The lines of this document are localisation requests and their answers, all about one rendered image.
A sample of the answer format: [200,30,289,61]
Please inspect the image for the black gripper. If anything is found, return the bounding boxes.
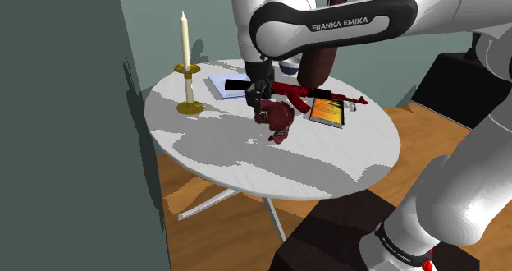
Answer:
[244,59,277,114]

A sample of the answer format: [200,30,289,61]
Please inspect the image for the dark red bag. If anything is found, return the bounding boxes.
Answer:
[254,99,296,145]

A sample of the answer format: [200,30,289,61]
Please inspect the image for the red and black toy rifle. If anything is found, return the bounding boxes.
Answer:
[224,78,369,116]

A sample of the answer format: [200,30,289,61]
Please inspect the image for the pale blue paper sheet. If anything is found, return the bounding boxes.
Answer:
[207,73,252,100]

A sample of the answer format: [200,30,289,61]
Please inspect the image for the white and blue bowl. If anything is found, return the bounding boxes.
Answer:
[278,56,303,76]

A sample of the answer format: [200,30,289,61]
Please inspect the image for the round white table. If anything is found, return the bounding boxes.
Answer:
[144,58,402,244]

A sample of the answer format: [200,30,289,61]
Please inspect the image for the tall brown vase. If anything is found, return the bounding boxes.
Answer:
[297,0,355,90]

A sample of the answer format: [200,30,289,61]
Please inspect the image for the orange book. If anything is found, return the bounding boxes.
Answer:
[309,96,346,130]

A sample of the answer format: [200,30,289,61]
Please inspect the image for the gold candlestick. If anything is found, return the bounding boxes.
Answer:
[173,63,205,116]

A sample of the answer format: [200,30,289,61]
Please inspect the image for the cream candle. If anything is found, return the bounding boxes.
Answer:
[179,10,195,104]

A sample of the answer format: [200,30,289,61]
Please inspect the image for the dark robot stand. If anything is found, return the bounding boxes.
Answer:
[267,189,481,271]

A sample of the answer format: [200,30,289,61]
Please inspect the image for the black cabinet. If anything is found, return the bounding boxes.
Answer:
[410,31,512,131]

